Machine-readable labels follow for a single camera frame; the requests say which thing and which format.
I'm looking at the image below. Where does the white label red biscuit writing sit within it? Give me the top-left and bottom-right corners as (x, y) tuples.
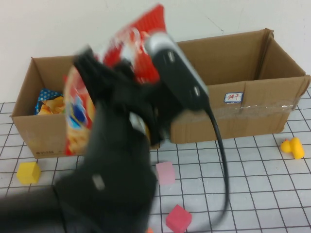
(223, 91), (243, 104)

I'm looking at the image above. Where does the black camera cable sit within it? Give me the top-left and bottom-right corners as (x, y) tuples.
(203, 101), (230, 228)

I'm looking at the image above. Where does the red shrimp snack bag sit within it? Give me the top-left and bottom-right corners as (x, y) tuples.
(63, 3), (169, 156)

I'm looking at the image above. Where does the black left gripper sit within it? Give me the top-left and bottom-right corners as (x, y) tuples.
(72, 46), (177, 149)

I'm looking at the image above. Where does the cardboard box printed F2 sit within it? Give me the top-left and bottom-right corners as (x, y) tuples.
(9, 55), (161, 160)

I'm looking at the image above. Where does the red foam cube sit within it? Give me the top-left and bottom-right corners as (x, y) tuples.
(166, 204), (192, 233)

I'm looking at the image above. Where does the white grid table cover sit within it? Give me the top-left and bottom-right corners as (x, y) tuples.
(0, 86), (311, 233)

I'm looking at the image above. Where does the taped cardboard box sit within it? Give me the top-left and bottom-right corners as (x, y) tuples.
(169, 28), (311, 144)

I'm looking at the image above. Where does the pink foam cube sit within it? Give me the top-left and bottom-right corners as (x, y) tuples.
(155, 162), (176, 185)

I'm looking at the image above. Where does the yellow rubber duck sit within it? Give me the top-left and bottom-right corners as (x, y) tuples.
(280, 137), (306, 160)

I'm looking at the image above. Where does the blue polka dot chips bag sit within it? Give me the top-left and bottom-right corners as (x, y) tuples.
(35, 88), (66, 116)

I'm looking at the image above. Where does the yellow foam cube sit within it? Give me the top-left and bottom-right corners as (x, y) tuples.
(16, 162), (41, 184)

